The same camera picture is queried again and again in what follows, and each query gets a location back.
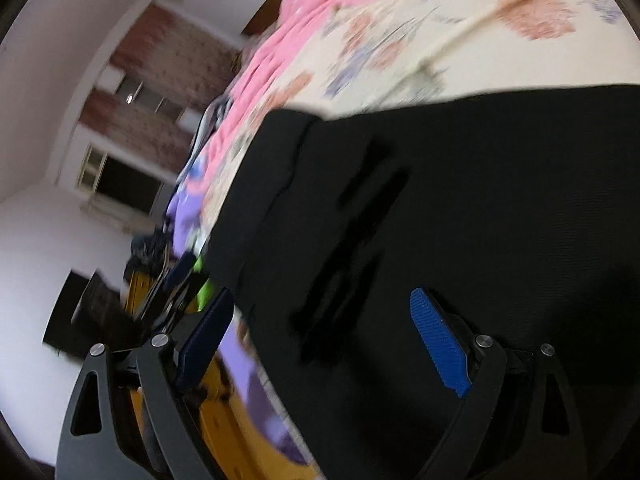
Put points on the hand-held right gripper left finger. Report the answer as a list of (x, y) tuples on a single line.
[(205, 335)]

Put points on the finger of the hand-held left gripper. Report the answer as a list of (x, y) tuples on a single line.
[(182, 266)]

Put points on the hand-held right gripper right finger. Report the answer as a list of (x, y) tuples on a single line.
[(440, 340)]

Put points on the black pants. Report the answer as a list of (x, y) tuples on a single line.
[(475, 200)]

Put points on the green toy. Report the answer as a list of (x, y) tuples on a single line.
[(205, 285)]

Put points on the purple bed sheet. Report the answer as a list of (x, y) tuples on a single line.
[(185, 205)]

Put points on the dark flat screen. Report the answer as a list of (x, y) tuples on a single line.
[(85, 315)]

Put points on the dark glass window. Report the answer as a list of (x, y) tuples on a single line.
[(125, 185)]

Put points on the grey clothing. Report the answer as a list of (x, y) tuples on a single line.
[(212, 120)]

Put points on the window behind curtain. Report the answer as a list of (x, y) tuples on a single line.
[(150, 97)]

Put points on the red patterned curtain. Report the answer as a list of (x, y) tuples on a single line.
[(175, 45)]

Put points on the wooden nightstand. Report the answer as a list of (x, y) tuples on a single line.
[(265, 12)]

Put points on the pink quilt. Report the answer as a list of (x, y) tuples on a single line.
[(310, 20)]

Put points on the floral bed sheet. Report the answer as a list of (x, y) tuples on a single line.
[(450, 35)]

